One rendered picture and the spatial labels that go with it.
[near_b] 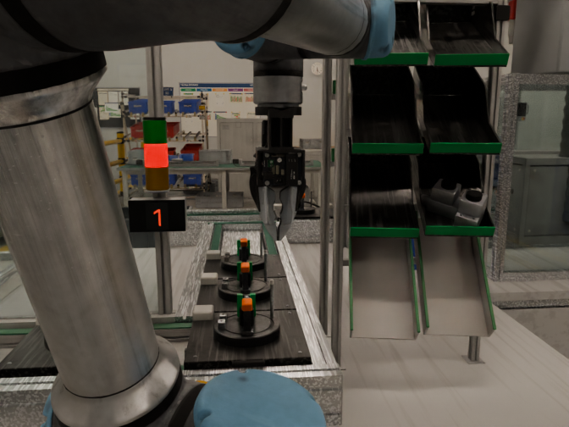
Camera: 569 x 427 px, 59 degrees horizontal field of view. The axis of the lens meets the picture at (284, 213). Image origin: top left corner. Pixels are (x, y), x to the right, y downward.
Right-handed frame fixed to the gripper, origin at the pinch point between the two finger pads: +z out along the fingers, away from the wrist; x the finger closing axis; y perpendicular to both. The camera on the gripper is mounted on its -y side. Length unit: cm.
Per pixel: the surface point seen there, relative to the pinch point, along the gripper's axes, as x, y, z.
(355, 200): 18.5, -24.0, -1.0
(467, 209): 38.1, -12.3, -0.8
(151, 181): -24.7, -29.5, -4.8
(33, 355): -46, -13, 26
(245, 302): -5.2, -11.1, 16.3
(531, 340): 67, -33, 37
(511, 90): 81, -77, -27
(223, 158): -24, -562, 34
